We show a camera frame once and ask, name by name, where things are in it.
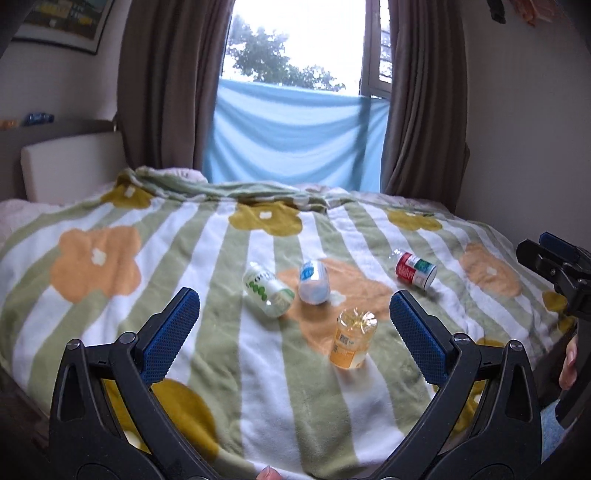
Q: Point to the light blue hanging cloth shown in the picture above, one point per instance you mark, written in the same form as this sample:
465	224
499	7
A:
295	138

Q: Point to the white pillow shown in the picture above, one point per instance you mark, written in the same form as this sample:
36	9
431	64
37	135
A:
69	164

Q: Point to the person's left hand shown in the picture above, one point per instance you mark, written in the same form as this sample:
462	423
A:
268	474

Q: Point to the brown curtain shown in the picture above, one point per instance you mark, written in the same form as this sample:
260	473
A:
166	87
427	97

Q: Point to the framed wall picture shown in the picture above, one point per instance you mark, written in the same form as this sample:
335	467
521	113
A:
60	23

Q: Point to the flower print striped blanket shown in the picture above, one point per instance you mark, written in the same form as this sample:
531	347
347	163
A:
240	258

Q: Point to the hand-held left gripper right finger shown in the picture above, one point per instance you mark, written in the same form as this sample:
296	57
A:
418	339

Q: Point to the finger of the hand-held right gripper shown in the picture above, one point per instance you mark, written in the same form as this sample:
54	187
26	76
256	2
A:
561	245
535	259

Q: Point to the window frame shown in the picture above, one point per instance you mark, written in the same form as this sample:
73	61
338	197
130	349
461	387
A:
376	50

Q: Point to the pink bed sheet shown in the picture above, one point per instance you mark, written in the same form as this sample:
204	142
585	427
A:
14	217

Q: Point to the clear orange cup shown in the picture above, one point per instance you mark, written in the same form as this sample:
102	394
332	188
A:
353	339

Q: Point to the dark hanging object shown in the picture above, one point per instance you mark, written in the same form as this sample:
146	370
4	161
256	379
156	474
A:
496	10

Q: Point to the person's right hand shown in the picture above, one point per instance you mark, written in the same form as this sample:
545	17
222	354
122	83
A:
569	364

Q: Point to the person's leg in jeans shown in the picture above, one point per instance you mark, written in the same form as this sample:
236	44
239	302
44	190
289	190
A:
551	422

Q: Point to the white cup with blue label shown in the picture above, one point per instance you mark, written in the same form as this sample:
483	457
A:
313	284

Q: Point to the cup with red green label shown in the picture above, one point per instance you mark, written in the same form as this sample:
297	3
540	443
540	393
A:
415	270

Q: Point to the green-dotted white bottle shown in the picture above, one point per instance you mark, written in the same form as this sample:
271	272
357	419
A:
267	291

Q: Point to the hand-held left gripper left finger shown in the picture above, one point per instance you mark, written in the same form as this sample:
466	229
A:
170	339

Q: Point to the wall shelf with small figures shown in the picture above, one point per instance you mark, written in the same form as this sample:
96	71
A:
32	121

